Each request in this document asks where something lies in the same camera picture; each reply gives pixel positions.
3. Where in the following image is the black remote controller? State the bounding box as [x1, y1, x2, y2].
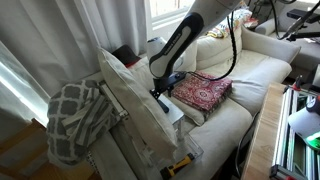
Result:
[157, 100, 169, 113]

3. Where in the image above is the red patterned cushion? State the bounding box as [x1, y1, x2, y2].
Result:
[172, 71, 232, 113]

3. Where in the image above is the grey white curtain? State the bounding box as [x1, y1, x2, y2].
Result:
[0, 0, 146, 123]

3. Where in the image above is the aluminium rail frame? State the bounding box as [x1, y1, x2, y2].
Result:
[269, 85, 320, 180]

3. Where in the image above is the colourful floral cushion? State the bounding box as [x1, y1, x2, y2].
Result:
[206, 9, 258, 38]

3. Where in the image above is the grey white patterned blanket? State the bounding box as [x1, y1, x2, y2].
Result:
[46, 80, 119, 168]

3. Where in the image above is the yellow black power drill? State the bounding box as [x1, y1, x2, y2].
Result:
[160, 153, 195, 180]

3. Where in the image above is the black camera on stand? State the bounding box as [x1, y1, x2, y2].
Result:
[281, 0, 320, 41]

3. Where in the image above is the clear plastic storage box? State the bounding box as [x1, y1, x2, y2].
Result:
[131, 134, 204, 180]

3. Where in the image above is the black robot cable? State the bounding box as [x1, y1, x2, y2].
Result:
[185, 6, 238, 82]

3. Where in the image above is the large beige pillow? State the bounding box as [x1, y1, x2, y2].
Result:
[98, 48, 177, 159]

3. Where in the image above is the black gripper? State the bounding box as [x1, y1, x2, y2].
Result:
[150, 71, 187, 99]

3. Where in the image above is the window with white frame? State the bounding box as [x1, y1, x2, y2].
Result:
[146, 0, 195, 30]

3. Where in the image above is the beige fabric sofa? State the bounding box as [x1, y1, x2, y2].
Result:
[89, 25, 302, 180]

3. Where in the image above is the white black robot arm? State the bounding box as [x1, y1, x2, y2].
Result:
[147, 0, 241, 99]

